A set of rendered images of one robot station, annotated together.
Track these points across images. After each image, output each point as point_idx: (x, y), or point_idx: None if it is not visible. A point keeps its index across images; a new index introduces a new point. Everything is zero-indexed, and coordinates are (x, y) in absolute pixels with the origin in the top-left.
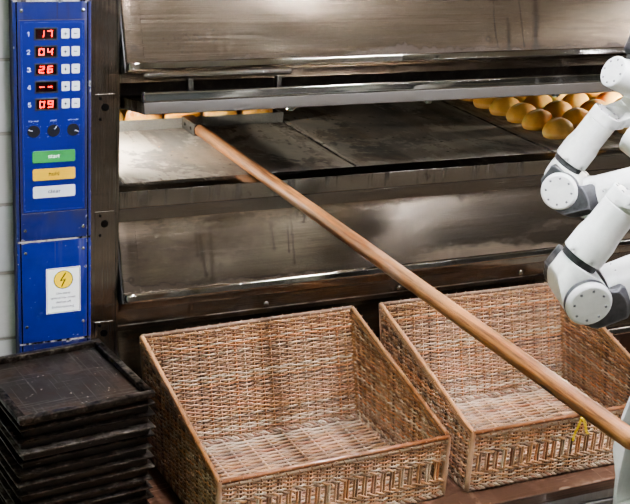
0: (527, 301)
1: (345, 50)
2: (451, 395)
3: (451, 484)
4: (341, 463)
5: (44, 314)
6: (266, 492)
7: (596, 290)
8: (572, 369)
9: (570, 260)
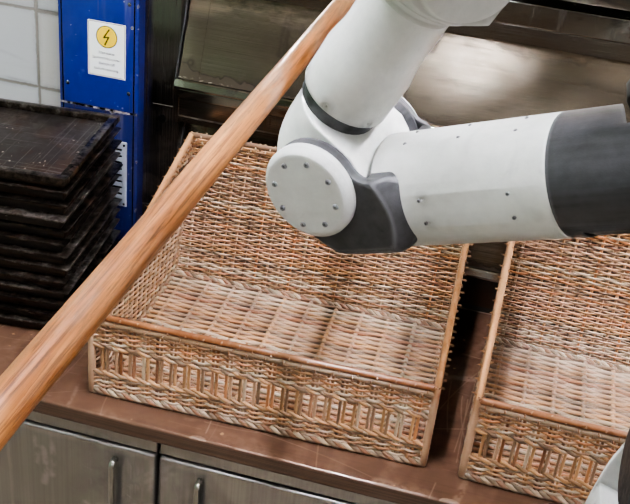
0: None
1: None
2: (606, 356)
3: (454, 458)
4: (260, 358)
5: (86, 72)
6: (155, 352)
7: (311, 164)
8: None
9: (302, 91)
